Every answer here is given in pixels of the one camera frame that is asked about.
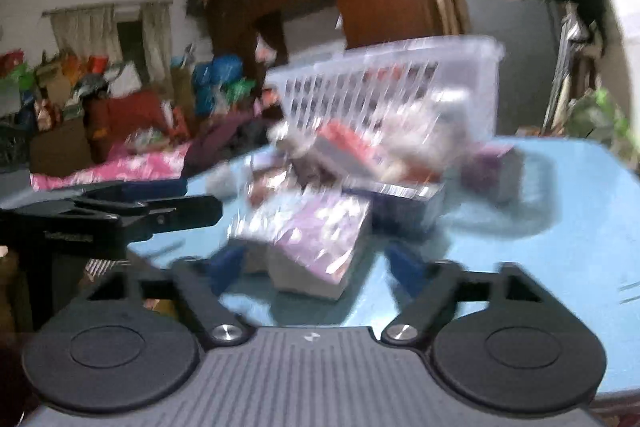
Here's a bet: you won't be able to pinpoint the black crate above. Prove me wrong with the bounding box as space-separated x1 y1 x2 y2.
0 113 32 168

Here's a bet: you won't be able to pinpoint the red cloth bundle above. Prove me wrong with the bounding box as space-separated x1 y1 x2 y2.
84 88 177 164

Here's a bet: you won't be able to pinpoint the beige curtain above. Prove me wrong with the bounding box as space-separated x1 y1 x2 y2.
139 2 174 94
49 4 121 64

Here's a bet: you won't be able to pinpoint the pink floral blanket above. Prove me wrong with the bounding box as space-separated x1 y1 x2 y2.
30 141 195 194

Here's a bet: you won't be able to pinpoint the grey door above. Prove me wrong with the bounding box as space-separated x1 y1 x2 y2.
439 0 563 135

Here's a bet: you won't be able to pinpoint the pink white packet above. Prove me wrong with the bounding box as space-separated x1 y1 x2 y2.
227 189 373 301

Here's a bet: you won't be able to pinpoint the aluminium crutch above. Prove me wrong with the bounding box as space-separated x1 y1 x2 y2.
542 2 592 134

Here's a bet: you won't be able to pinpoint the dark maroon clothes pile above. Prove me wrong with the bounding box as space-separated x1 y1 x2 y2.
184 106 283 180

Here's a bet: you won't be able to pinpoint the white plastic basket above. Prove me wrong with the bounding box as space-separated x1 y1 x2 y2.
264 34 507 148

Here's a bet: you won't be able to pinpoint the brown packet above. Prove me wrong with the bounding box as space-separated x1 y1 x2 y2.
244 162 302 208

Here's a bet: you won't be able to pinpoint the purple box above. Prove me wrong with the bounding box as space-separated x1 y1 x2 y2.
459 144 524 206

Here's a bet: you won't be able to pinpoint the green bag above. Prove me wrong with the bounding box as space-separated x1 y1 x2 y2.
566 87 634 152

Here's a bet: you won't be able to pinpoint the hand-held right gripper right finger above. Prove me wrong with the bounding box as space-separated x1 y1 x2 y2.
381 243 548 349

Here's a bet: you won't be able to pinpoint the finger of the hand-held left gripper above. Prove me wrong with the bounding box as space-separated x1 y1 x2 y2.
75 194 224 254
80 178 189 208

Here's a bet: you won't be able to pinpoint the blue plastic bags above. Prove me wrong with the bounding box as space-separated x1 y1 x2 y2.
191 53 246 116

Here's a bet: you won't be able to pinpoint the silver foil blister pack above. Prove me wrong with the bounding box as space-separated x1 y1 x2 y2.
342 181 448 235

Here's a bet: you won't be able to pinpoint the red white box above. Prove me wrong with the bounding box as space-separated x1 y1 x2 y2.
312 119 401 180

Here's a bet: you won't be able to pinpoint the pile of colourful packages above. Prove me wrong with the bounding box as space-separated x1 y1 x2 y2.
0 48 123 130

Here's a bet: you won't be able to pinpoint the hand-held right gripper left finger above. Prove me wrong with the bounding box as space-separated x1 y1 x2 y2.
82 244 251 349

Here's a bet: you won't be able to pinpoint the brown box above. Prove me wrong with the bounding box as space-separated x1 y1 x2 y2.
27 117 94 178

